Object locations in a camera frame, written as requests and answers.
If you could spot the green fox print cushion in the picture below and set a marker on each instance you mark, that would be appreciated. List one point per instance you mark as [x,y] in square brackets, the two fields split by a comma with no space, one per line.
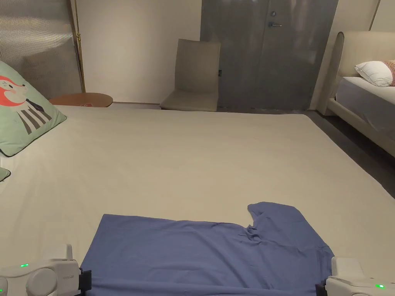
[21,108]

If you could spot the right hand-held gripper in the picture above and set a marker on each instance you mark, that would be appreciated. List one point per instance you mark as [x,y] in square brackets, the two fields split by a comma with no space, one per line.
[351,283]

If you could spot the bed with beige sheet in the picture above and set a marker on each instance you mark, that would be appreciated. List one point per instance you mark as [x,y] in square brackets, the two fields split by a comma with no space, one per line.
[172,160]

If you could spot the small green cushion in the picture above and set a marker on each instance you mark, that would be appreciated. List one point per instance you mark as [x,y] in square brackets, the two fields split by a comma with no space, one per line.
[3,174]

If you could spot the grey door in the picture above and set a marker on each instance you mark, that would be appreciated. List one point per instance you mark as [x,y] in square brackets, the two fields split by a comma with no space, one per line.
[265,52]

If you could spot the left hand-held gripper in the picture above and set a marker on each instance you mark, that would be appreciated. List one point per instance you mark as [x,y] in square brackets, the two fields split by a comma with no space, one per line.
[46,276]

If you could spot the cream upholstered bed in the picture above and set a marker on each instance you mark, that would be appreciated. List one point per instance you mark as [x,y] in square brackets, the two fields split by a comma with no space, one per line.
[364,92]

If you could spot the blue shirt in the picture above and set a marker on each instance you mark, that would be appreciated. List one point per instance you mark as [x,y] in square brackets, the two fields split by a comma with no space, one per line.
[197,256]

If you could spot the pink patterned pillow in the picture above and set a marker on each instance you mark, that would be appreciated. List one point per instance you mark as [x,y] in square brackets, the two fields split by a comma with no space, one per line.
[389,68]

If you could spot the white pillow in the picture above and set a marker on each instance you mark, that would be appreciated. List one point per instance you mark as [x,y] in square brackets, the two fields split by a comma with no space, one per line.
[374,72]

